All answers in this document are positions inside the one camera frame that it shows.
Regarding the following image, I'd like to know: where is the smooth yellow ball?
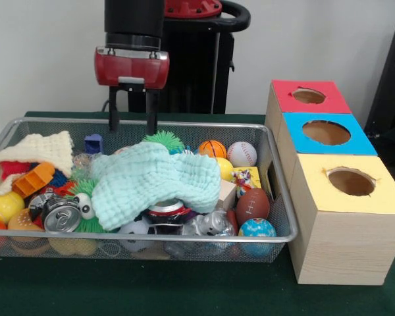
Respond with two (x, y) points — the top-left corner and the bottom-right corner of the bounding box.
(216, 157), (234, 181)

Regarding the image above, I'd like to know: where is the cream knitted cloth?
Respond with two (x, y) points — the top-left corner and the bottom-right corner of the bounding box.
(0, 130), (75, 201)

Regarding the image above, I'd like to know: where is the brown football toy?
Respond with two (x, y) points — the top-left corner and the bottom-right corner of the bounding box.
(235, 188), (271, 228)

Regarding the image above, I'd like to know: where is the wooden box with three holes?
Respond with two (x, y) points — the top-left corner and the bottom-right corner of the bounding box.
(265, 80), (395, 286)

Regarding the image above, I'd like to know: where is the shallow mesh bin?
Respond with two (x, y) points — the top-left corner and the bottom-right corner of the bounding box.
(0, 117), (299, 263)

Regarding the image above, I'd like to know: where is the blue globe ball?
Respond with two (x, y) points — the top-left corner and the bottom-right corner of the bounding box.
(238, 217), (277, 257)

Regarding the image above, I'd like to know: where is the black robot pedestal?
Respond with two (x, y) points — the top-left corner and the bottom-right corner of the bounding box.
(128, 0), (251, 115)

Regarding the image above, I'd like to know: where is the orange basketball toy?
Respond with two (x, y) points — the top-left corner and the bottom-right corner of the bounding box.
(197, 140), (228, 159)

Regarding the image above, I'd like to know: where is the mint green cloth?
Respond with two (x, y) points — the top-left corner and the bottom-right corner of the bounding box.
(91, 143), (222, 231)

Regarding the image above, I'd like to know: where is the large green spiky eyed ball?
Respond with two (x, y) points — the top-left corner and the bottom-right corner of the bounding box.
(71, 179), (103, 233)

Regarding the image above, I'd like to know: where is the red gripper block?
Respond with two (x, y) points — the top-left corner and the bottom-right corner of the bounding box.
(93, 47), (171, 136)

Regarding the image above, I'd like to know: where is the small green spiky ball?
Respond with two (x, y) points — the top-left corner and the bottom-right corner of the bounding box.
(142, 130), (185, 153)

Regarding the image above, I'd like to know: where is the white baseball toy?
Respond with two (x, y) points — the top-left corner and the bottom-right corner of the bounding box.
(226, 141), (258, 167)

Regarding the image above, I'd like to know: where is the black and white soccer ball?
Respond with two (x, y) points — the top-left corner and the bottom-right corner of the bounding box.
(118, 219), (156, 253)

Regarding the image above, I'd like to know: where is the black monitor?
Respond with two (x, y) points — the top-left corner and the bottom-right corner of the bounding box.
(363, 22), (395, 145)

